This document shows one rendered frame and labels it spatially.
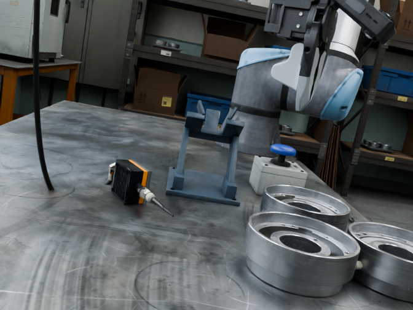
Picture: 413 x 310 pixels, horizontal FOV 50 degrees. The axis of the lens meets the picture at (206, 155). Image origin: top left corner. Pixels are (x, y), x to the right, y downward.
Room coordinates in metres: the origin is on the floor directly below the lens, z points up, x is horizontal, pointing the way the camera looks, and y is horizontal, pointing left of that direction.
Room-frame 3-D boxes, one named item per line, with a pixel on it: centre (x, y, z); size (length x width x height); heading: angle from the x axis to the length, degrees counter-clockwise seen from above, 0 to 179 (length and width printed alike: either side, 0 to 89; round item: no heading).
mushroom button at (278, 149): (0.68, -0.12, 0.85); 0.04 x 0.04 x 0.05
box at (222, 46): (4.13, 0.03, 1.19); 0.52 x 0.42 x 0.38; 96
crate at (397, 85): (4.32, -1.60, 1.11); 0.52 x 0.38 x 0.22; 96
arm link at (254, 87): (1.02, -0.10, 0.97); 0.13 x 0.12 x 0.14; 71
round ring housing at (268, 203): (0.52, -0.13, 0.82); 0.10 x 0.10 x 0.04
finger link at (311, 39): (0.62, -0.11, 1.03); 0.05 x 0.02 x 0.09; 155
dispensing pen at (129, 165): (0.49, 0.07, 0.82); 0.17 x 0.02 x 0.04; 36
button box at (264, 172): (0.69, -0.12, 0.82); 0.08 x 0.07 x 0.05; 6
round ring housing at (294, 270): (0.40, -0.10, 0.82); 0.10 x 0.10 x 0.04
